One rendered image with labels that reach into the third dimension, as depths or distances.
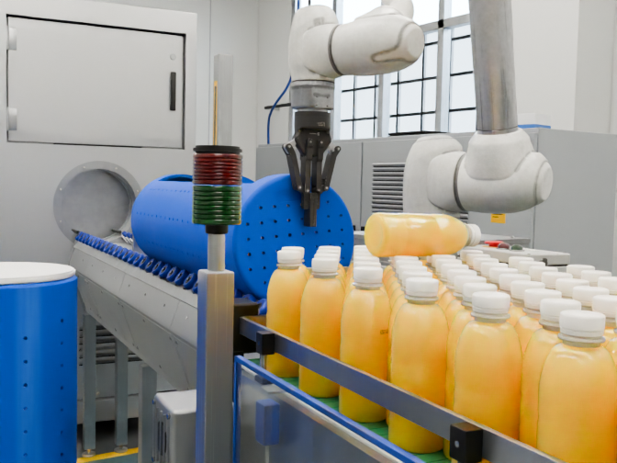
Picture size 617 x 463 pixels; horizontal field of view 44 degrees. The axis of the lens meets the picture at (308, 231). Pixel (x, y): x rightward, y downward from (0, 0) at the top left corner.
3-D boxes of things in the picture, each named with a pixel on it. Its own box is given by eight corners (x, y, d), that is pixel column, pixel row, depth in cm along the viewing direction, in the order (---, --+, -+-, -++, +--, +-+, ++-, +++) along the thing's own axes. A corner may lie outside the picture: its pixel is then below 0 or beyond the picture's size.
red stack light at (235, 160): (231, 185, 102) (232, 155, 101) (250, 186, 96) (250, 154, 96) (185, 184, 99) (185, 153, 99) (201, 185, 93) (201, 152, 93)
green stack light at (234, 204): (230, 222, 102) (231, 186, 102) (249, 225, 96) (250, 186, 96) (185, 222, 99) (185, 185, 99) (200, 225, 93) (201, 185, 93)
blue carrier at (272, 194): (221, 260, 245) (216, 171, 242) (358, 299, 167) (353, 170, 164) (133, 269, 233) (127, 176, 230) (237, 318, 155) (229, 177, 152)
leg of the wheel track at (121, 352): (126, 448, 344) (127, 310, 340) (129, 452, 338) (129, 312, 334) (113, 449, 341) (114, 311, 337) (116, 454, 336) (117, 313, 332)
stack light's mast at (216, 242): (229, 266, 102) (231, 148, 101) (247, 272, 97) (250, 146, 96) (185, 268, 99) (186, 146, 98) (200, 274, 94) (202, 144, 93)
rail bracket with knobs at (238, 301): (252, 351, 142) (253, 296, 142) (268, 359, 136) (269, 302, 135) (202, 355, 138) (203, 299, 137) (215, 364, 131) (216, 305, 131)
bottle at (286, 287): (256, 373, 125) (259, 261, 124) (282, 365, 131) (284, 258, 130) (292, 380, 121) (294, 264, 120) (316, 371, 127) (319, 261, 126)
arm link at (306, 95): (342, 83, 155) (342, 112, 155) (322, 87, 163) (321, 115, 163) (303, 79, 150) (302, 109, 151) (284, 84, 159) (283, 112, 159)
